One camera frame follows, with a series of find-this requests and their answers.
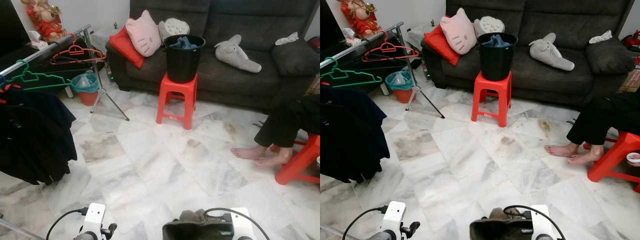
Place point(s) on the green plastic hanger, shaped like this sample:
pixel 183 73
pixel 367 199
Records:
pixel 345 74
pixel 31 76

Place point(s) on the red plastic hanger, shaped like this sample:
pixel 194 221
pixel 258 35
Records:
pixel 390 48
pixel 75 50

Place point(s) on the dark grey fabric sofa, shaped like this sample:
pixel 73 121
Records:
pixel 240 75
pixel 555 75

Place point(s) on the black plastic bucket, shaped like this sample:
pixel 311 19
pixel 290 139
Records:
pixel 184 60
pixel 497 57

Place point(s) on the navy shirt red stripes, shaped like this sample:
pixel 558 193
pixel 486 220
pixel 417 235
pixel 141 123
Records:
pixel 360 115
pixel 50 110

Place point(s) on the grey elephant plush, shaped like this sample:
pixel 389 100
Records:
pixel 235 52
pixel 550 51

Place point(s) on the red waste bin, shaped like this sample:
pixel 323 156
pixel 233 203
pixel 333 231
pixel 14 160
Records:
pixel 89 97
pixel 404 95

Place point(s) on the blue cloth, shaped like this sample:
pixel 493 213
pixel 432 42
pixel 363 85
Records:
pixel 184 42
pixel 497 41

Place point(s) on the teal plastic bin bag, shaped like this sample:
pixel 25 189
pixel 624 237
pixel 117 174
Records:
pixel 400 80
pixel 85 82

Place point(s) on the small white plush toy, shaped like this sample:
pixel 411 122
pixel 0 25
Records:
pixel 286 39
pixel 600 37

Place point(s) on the red square cushion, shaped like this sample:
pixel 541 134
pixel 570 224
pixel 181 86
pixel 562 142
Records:
pixel 125 47
pixel 440 45

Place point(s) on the white paw shaped cushion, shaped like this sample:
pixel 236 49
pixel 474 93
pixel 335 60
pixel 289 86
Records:
pixel 490 24
pixel 175 26

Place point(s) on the pink cat face pillow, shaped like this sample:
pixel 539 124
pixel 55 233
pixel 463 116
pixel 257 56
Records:
pixel 142 35
pixel 457 32

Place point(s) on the white pink tissue pack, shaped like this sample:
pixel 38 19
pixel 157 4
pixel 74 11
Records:
pixel 35 39
pixel 350 36

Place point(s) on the silver metal clothes rack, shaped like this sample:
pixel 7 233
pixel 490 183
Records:
pixel 50 47
pixel 365 43

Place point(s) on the red gold statue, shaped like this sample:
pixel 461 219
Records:
pixel 45 20
pixel 360 17

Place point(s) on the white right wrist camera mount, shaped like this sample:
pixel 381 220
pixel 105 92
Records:
pixel 540 220
pixel 242 222

